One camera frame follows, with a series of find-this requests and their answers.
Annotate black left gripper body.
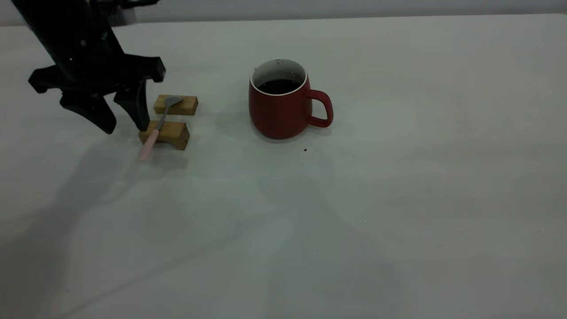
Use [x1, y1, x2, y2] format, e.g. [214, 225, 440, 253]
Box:
[28, 31, 166, 94]

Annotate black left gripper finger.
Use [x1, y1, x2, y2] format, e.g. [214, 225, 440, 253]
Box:
[114, 80, 151, 132]
[59, 91, 117, 135]

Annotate pink-handled metal spoon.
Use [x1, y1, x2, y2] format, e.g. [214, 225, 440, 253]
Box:
[138, 96, 183, 161]

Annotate red ceramic mug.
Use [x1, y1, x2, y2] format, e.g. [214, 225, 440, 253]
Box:
[249, 58, 334, 140]

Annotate dark coffee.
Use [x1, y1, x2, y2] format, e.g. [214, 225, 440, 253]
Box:
[258, 79, 302, 95]

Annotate flat wooden block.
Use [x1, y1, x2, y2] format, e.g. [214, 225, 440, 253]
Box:
[154, 95, 199, 116]

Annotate arched wooden block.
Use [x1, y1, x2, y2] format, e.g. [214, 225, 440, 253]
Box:
[139, 120, 190, 151]

